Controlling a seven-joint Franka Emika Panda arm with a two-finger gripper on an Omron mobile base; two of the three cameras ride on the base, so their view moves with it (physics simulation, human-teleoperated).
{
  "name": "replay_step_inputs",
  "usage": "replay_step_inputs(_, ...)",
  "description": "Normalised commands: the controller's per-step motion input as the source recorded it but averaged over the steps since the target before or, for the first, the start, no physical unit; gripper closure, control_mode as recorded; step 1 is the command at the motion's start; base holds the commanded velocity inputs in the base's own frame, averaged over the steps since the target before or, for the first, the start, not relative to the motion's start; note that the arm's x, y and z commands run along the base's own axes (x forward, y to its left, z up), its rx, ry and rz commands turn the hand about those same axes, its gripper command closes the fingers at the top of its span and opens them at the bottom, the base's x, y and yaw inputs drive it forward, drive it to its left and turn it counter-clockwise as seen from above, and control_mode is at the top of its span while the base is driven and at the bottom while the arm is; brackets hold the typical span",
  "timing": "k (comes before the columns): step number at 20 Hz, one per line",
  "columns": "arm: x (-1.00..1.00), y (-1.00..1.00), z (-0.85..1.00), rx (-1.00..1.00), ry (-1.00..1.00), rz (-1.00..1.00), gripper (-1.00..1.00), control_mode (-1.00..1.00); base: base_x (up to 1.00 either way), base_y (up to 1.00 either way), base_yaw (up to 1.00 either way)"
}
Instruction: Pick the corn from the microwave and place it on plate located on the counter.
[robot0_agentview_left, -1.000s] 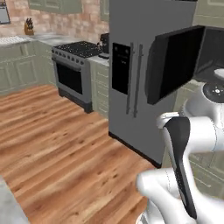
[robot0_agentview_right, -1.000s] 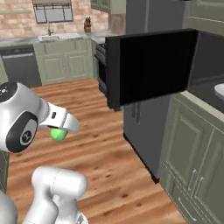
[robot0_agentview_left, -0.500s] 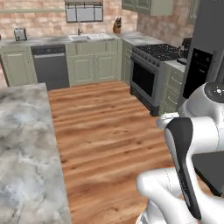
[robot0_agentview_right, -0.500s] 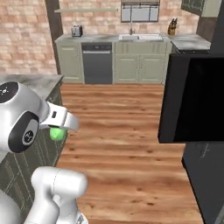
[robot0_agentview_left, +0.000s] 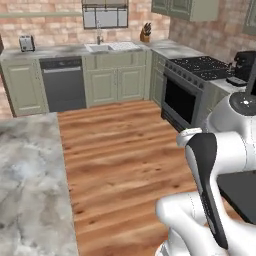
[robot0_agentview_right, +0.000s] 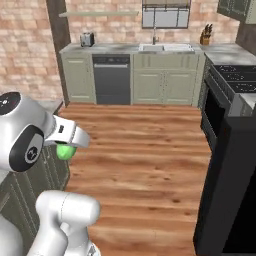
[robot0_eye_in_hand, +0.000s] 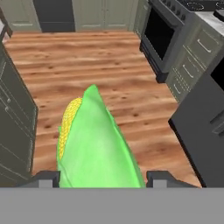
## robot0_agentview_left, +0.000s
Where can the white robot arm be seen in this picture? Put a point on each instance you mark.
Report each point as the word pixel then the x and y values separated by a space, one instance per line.
pixel 233 150

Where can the black microwave oven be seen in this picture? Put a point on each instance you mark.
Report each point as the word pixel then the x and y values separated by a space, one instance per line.
pixel 252 80

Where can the green sink cupboards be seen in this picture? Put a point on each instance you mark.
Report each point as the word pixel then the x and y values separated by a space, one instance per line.
pixel 115 80

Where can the green corner cupboards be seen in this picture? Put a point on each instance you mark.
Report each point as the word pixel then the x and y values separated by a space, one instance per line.
pixel 157 80

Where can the black and silver stove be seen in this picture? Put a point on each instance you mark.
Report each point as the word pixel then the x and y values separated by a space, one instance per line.
pixel 186 86

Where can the dark grey dishwasher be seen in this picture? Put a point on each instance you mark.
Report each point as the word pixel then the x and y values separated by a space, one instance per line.
pixel 63 85

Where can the white sink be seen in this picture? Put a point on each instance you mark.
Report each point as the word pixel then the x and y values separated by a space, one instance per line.
pixel 99 48

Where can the green cupboard beside stove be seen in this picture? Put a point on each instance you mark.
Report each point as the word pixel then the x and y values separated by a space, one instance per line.
pixel 213 98

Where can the wooden knife block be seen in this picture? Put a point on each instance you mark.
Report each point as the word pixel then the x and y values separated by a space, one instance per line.
pixel 145 35

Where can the silver tap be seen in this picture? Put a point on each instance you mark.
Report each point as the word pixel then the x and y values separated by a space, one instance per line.
pixel 99 35

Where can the green base cupboards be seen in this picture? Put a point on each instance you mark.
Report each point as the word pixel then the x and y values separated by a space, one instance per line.
pixel 23 85

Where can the dark framed window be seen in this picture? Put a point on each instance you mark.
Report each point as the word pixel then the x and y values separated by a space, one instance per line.
pixel 105 16

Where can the black coffee machine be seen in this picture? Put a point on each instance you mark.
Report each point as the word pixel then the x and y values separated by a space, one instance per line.
pixel 245 66

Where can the silver toaster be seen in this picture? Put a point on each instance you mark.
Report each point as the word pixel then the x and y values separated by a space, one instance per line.
pixel 26 43

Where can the green wall cupboards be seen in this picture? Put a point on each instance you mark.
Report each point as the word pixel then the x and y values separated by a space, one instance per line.
pixel 186 8

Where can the green wall shelf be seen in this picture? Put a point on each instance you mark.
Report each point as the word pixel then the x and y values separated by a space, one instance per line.
pixel 40 15

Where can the green wall cupboard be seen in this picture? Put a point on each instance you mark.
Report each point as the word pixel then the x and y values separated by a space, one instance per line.
pixel 250 16

